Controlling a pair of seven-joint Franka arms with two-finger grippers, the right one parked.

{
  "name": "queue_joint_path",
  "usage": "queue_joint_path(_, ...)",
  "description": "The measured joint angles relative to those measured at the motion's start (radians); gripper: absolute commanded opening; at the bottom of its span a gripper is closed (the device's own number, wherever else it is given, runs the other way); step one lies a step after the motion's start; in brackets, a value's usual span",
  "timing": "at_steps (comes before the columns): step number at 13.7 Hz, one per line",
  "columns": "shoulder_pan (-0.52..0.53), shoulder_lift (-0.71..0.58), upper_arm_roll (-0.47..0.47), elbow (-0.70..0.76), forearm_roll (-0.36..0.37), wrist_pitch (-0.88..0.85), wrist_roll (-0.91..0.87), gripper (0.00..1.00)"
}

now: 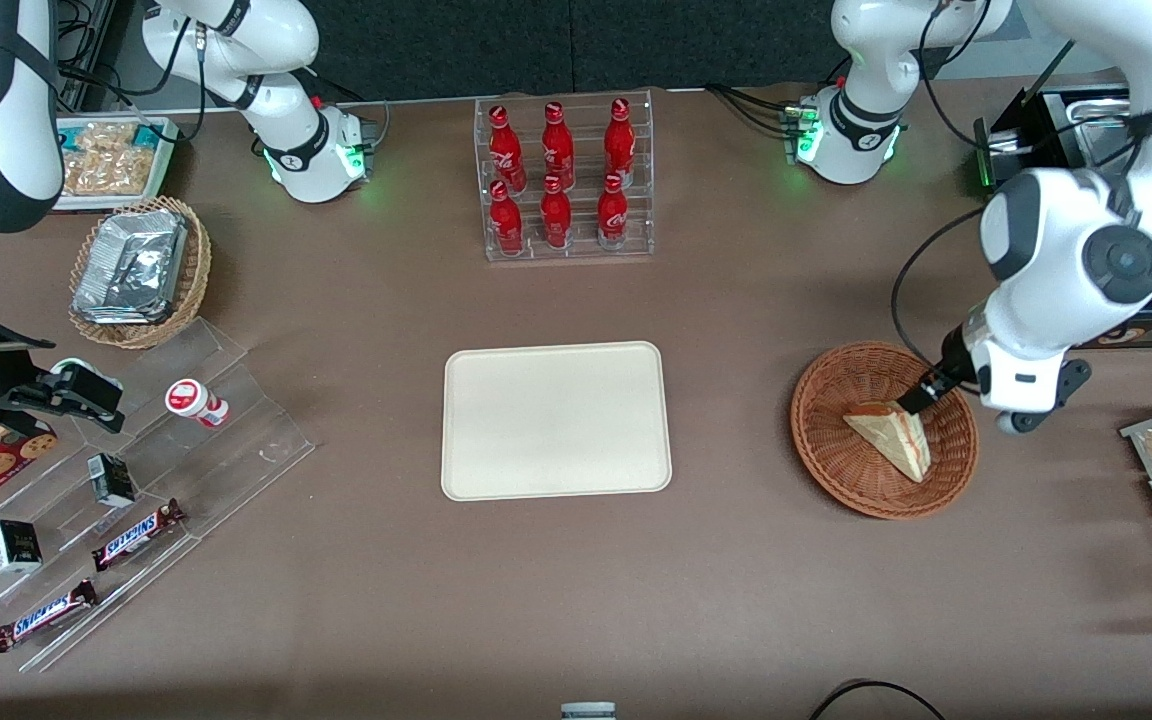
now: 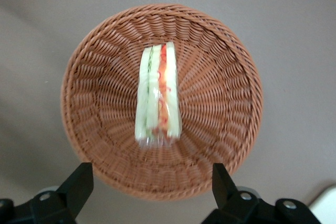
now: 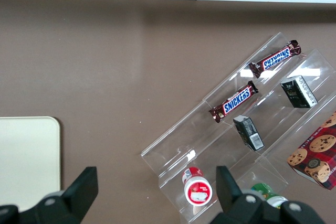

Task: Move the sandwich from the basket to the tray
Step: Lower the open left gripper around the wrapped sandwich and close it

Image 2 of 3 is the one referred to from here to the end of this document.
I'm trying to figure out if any cream plastic tray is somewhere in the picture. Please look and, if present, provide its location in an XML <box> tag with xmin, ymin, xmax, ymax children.
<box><xmin>308</xmin><ymin>184</ymin><xmax>336</xmax><ymax>224</ymax></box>

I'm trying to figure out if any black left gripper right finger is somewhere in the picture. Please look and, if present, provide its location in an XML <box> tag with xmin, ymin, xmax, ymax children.
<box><xmin>201</xmin><ymin>163</ymin><xmax>322</xmax><ymax>224</ymax></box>

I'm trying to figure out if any brown round wicker basket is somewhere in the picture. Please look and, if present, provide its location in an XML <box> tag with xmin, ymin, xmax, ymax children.
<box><xmin>60</xmin><ymin>3</ymin><xmax>264</xmax><ymax>202</ymax></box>

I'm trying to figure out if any triangle sandwich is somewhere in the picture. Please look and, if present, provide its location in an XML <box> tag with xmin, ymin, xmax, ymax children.
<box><xmin>134</xmin><ymin>40</ymin><xmax>183</xmax><ymax>148</ymax></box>

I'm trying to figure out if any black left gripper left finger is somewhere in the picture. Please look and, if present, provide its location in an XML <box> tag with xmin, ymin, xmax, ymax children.
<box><xmin>0</xmin><ymin>162</ymin><xmax>95</xmax><ymax>224</ymax></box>

